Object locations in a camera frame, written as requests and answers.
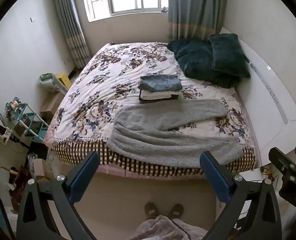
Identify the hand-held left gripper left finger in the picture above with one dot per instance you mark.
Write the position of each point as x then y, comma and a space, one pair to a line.
84, 177

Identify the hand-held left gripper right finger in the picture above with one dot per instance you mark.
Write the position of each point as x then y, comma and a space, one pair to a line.
214, 177

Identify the grey fleece pants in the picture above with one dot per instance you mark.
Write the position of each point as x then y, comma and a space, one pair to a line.
163, 145

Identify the small cardboard box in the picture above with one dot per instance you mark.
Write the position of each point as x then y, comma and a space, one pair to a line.
41, 167

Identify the person's brown slipper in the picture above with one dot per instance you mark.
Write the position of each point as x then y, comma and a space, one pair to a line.
176, 210
151, 209

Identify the white headboard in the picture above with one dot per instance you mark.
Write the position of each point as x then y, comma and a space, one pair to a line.
270, 100

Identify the person's pink fleece clothing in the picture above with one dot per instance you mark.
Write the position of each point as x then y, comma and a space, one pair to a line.
160, 228

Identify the teal shelf rack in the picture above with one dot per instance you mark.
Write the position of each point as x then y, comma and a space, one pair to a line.
30, 122

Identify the yellow box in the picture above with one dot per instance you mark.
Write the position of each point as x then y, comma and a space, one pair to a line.
64, 80

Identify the clear plastic container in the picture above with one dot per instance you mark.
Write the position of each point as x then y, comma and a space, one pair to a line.
49, 83

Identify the folded white garment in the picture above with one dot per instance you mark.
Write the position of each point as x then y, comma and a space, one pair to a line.
153, 94

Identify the folded blue jeans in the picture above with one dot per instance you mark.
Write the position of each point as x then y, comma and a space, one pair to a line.
160, 82

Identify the dark green blanket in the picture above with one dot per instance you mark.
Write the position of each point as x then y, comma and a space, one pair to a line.
195, 60

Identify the dark green pillow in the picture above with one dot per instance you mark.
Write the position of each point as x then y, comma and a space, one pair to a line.
227, 52

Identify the grey-blue striped curtain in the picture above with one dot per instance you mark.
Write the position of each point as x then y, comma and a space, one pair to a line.
68, 25
195, 5

